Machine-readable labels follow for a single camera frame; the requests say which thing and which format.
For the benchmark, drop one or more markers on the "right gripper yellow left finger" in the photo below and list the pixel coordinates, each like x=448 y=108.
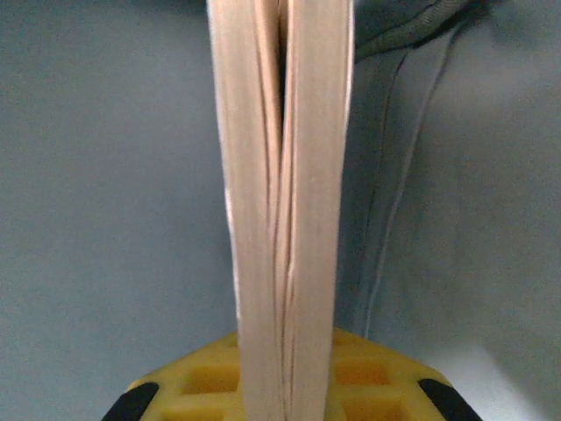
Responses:
x=197 y=381

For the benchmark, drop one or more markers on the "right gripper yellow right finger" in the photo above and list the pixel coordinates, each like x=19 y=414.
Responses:
x=377 y=381

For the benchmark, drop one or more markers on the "blue book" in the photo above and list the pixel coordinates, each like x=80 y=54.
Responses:
x=307 y=175

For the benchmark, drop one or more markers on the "navy blue backpack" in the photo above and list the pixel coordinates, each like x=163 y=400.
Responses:
x=87 y=175

